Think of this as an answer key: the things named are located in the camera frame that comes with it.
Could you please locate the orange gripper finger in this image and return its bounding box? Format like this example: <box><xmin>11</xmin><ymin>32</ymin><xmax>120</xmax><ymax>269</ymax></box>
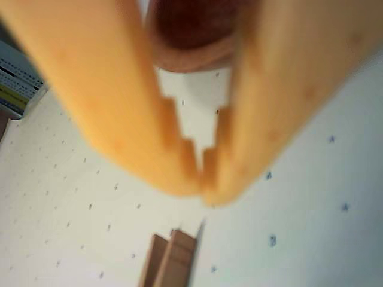
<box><xmin>0</xmin><ymin>0</ymin><xmax>202</xmax><ymax>198</ymax></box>
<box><xmin>202</xmin><ymin>0</ymin><xmax>383</xmax><ymax>207</ymax></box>

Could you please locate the wooden clothespin with metal spring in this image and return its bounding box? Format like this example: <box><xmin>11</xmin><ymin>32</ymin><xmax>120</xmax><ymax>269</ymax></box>
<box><xmin>137</xmin><ymin>219</ymin><xmax>207</xmax><ymax>287</ymax></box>

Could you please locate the round brown wooden bowl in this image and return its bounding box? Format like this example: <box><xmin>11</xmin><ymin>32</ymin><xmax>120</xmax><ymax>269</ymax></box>
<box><xmin>145</xmin><ymin>0</ymin><xmax>249</xmax><ymax>72</ymax></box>

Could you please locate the white printed box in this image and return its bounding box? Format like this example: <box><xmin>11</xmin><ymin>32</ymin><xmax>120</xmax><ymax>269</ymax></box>
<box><xmin>0</xmin><ymin>38</ymin><xmax>48</xmax><ymax>120</ymax></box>

